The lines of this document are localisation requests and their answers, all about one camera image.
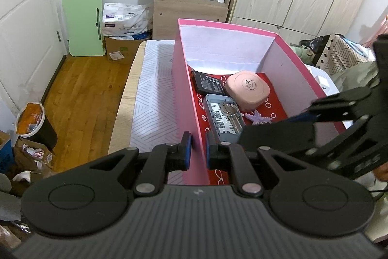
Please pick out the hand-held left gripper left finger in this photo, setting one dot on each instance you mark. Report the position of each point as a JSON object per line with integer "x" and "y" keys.
{"x": 188, "y": 151}

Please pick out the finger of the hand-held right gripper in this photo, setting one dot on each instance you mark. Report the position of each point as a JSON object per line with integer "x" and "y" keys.
{"x": 272, "y": 137}
{"x": 339, "y": 104}

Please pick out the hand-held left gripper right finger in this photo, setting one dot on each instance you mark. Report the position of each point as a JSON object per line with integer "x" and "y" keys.
{"x": 209, "y": 151}

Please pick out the white charger cube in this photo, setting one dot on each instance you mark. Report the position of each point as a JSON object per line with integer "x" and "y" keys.
{"x": 322, "y": 83}

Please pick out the grey device white label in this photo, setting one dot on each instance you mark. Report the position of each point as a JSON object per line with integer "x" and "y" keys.
{"x": 215, "y": 119}

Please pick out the bunch of silver keys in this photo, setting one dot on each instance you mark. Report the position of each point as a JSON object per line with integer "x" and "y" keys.
{"x": 235, "y": 122}

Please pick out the pink rounded case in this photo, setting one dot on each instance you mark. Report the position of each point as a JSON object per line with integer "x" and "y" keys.
{"x": 245, "y": 92}

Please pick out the pink box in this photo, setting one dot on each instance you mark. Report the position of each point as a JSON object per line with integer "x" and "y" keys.
{"x": 186, "y": 95}

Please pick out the black battery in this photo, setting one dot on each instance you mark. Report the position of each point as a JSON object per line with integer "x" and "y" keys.
{"x": 207, "y": 83}

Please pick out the olive green duvet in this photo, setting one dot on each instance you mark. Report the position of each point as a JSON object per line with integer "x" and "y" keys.
{"x": 354, "y": 75}

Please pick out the patterned bag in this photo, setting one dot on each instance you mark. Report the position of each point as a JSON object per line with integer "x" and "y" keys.
{"x": 345, "y": 52}

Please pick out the light green cloth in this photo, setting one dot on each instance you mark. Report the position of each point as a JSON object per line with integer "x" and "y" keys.
{"x": 301, "y": 54}

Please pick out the black plastic bag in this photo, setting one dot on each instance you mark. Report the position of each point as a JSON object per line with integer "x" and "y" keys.
{"x": 312, "y": 45}

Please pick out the cardboard box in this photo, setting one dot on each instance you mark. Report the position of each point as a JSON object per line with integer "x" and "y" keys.
{"x": 121, "y": 49}

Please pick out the black trash bin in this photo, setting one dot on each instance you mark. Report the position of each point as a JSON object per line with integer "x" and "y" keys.
{"x": 45, "y": 131}

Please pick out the white plastic tissue pack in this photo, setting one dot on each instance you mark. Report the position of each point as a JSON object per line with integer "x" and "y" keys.
{"x": 124, "y": 19}

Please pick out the brown paper bag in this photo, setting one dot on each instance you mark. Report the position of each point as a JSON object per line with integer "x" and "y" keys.
{"x": 30, "y": 159}

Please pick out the green folding table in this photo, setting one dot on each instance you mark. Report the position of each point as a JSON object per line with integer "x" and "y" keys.
{"x": 83, "y": 22}

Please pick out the blue box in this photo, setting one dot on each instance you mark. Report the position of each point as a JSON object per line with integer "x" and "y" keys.
{"x": 6, "y": 155}

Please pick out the white door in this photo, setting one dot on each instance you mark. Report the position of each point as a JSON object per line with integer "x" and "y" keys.
{"x": 24, "y": 19}

